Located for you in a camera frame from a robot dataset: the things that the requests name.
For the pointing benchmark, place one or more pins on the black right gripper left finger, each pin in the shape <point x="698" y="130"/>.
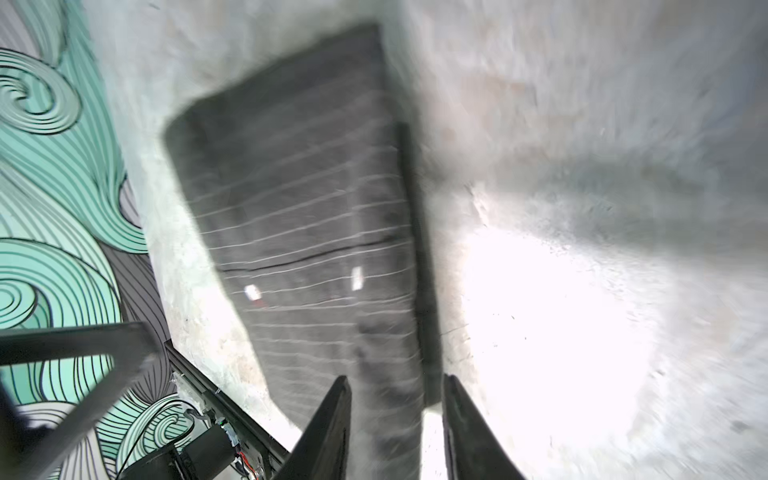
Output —
<point x="322" y="451"/>

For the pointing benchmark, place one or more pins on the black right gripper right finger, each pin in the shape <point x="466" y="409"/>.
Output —
<point x="471" y="449"/>

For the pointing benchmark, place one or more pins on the dark grey pinstripe shirt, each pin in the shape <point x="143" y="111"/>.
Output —
<point x="293" y="179"/>

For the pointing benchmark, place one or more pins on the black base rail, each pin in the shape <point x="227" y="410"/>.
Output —
<point x="259" y="446"/>

